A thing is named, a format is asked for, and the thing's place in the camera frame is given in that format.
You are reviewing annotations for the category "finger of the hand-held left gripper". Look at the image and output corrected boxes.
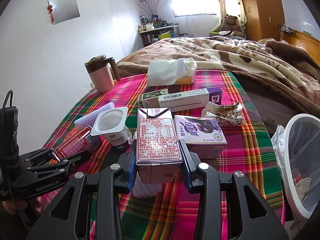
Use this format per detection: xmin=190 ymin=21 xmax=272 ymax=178
xmin=19 ymin=148 xmax=55 ymax=167
xmin=31 ymin=151 xmax=91 ymax=175

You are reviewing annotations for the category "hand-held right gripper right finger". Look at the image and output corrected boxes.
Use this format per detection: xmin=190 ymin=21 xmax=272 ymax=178
xmin=178 ymin=139 xmax=290 ymax=240

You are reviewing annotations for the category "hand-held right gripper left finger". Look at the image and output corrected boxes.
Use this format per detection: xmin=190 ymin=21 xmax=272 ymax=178
xmin=25 ymin=137 xmax=138 ymax=240

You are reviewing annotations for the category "white towel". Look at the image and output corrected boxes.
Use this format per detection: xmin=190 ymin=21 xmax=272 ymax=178
xmin=132 ymin=176 xmax=161 ymax=198

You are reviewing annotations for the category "tall pink milk carton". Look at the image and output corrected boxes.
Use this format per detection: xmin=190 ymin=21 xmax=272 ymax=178
xmin=135 ymin=107 xmax=185 ymax=184

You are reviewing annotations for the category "purple yogurt drink carton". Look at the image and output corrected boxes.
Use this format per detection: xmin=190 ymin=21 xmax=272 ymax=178
xmin=174 ymin=115 xmax=228 ymax=160

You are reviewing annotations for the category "white yogurt cup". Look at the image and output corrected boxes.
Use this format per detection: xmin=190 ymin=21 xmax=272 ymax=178
xmin=90 ymin=106 xmax=132 ymax=153

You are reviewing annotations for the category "white foam sheet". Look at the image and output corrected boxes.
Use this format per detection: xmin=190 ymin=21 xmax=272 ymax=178
xmin=74 ymin=101 xmax=116 ymax=131

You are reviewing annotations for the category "printed paper wrapper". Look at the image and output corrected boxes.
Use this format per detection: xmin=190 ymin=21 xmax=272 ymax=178
xmin=201 ymin=102 xmax=246 ymax=127

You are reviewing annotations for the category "white waste bin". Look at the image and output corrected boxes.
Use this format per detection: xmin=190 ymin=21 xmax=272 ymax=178
xmin=284 ymin=113 xmax=320 ymax=218

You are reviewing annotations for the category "person's left hand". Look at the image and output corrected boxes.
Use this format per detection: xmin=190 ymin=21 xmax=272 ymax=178
xmin=0 ymin=199 xmax=28 ymax=216

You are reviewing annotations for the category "plaid bed sheet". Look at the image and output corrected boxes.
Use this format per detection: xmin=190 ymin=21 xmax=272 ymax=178
xmin=24 ymin=69 xmax=287 ymax=240

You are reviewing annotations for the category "green and white box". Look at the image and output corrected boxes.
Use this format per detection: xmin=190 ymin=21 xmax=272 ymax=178
xmin=138 ymin=89 xmax=171 ymax=108

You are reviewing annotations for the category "white and purple medicine box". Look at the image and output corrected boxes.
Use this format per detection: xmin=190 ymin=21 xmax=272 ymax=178
xmin=157 ymin=86 xmax=224 ymax=112

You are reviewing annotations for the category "pink mug with brown lid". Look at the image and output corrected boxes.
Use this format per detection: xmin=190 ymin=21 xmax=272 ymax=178
xmin=84 ymin=54 xmax=118 ymax=94

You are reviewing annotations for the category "white plastic bag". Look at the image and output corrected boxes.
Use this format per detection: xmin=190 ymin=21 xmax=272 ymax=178
xmin=271 ymin=125 xmax=288 ymax=174

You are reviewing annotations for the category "yellow tissue pack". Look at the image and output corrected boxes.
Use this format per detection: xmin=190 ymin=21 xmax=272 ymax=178
xmin=147 ymin=58 xmax=198 ymax=87

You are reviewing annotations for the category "brown patterned blanket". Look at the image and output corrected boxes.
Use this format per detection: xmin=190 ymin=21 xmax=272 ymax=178
xmin=115 ymin=37 xmax=320 ymax=128

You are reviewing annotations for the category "cluttered shelf unit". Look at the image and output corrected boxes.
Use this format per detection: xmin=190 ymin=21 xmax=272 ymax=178
xmin=138 ymin=24 xmax=181 ymax=47

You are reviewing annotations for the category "brown teddy bear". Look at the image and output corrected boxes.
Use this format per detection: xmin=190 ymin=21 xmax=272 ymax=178
xmin=219 ymin=15 xmax=245 ymax=37

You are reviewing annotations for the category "dried branch decoration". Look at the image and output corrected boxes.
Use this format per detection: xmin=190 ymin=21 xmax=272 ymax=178
xmin=137 ymin=0 xmax=168 ymax=22

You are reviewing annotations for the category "window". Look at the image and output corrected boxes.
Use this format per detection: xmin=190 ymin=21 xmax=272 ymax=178
xmin=170 ymin=0 xmax=219 ymax=18

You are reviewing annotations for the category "wooden headboard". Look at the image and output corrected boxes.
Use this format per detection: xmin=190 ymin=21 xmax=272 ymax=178
xmin=282 ymin=30 xmax=320 ymax=61

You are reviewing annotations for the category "wooden wardrobe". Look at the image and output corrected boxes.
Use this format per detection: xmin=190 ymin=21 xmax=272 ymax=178
xmin=237 ymin=0 xmax=286 ymax=42

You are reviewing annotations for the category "black cable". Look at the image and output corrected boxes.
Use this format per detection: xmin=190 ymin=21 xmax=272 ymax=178
xmin=2 ymin=90 xmax=13 ymax=112

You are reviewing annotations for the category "silver wall mirror sheet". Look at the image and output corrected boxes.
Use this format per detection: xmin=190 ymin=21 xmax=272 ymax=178
xmin=47 ymin=0 xmax=81 ymax=25

